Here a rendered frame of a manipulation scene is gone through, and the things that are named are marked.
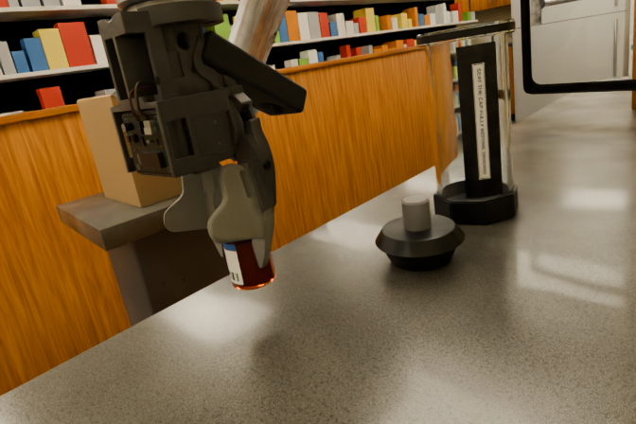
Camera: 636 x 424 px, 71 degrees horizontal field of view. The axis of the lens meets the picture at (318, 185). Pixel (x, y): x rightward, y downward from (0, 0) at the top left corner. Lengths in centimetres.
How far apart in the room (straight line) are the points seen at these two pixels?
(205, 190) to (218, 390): 16
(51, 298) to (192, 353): 185
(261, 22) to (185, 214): 55
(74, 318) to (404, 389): 205
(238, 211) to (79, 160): 184
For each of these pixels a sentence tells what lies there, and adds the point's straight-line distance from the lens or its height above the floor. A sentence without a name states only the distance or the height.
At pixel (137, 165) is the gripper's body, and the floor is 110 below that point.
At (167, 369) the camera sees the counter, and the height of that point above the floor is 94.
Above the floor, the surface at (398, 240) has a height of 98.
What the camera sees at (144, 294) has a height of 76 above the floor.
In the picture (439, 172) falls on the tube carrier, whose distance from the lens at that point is 57.
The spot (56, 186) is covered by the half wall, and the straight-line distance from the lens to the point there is 215.
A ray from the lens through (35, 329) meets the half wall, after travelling 226.
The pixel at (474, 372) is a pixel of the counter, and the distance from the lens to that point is 34.
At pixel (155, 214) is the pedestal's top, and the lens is 87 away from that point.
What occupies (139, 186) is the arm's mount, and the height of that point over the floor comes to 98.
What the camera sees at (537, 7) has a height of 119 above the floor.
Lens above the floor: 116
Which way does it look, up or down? 15 degrees down
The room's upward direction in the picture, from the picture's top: 9 degrees counter-clockwise
